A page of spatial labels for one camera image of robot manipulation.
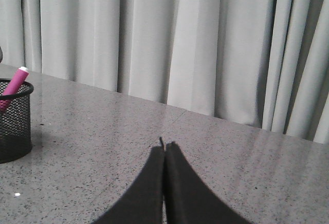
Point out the light grey curtain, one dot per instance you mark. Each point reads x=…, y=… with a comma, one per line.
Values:
x=262, y=63

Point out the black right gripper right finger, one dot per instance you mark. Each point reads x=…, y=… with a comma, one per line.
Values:
x=187, y=198

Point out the grey orange scissors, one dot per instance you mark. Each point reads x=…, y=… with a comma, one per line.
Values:
x=1, y=55

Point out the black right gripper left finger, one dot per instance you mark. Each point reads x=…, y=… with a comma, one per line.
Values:
x=142, y=202

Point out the black mesh pen cup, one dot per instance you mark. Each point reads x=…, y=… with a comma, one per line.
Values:
x=16, y=124

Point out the pink marker pen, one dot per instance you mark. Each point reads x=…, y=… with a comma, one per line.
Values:
x=13, y=86

